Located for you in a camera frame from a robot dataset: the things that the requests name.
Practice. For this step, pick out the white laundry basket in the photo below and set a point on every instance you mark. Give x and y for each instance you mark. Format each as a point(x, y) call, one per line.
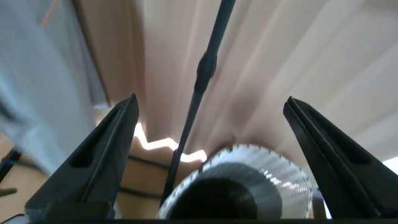
point(280, 174)

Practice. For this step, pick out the pale grey shorts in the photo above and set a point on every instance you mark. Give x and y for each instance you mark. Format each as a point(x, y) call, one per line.
point(37, 77)

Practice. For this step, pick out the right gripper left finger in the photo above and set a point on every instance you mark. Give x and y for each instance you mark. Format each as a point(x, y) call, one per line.
point(93, 174)

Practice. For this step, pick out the black clothes rack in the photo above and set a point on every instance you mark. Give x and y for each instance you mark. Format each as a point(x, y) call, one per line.
point(206, 67)

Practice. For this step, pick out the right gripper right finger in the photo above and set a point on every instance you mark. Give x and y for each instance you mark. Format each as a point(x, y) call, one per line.
point(351, 174)

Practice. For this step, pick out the beige curtain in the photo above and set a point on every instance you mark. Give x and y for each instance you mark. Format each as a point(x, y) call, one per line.
point(280, 46)

